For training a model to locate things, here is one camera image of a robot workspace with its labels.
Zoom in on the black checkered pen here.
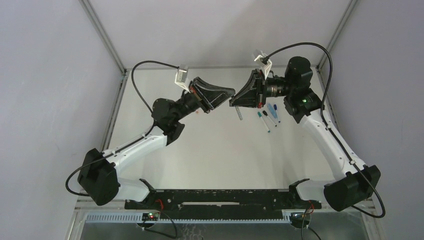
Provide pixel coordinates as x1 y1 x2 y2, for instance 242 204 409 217
235 106 243 121

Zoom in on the white pen green end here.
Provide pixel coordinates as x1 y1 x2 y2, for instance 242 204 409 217
257 111 271 133

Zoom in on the light blue correction tape pen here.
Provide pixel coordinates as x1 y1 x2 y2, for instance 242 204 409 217
267 103 278 119

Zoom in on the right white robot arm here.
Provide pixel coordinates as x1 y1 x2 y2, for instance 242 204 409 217
229 56 381 212

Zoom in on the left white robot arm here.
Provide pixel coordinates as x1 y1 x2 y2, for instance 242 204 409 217
77 77 236 206

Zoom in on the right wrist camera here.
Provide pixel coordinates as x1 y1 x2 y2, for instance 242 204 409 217
253 49 273 79

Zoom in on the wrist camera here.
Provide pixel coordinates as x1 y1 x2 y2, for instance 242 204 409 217
253 49 273 79
174 64 190 91

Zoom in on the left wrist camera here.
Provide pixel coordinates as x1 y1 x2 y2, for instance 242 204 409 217
174 64 190 91

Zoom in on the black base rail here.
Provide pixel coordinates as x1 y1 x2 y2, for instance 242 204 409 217
124 187 322 221

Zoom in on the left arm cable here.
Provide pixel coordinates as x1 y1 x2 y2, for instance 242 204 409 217
64 60 182 240

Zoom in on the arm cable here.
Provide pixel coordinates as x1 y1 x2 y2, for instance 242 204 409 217
64 60 182 240
261 42 386 240

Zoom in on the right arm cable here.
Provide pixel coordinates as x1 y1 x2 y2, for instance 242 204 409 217
261 42 386 240

